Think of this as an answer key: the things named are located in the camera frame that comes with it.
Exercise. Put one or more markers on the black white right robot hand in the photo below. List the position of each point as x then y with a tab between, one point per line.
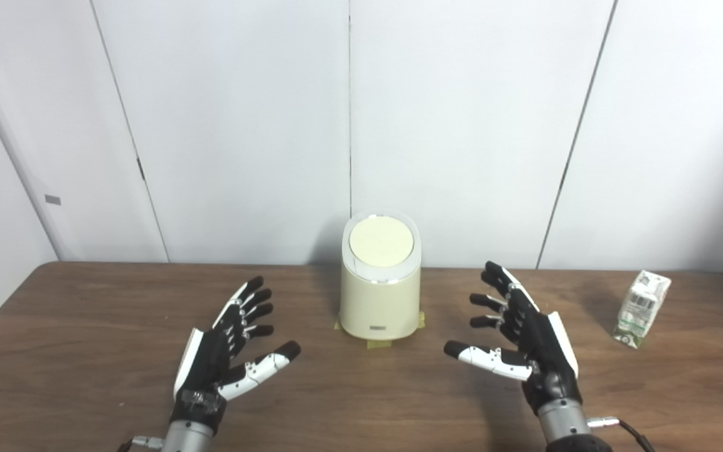
546	358

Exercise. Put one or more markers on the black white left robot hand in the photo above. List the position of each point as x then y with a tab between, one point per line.
208	364

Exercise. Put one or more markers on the white green milk carton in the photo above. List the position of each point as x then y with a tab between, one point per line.
641	311

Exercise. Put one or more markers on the cream round bin lid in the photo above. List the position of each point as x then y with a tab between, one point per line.
381	242

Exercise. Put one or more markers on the cream-colored bin body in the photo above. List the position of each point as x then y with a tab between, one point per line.
377	304

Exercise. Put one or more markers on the black wall panel hinge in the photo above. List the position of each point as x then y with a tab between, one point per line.
140	169

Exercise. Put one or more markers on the small grey wall label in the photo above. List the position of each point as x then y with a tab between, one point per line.
53	199

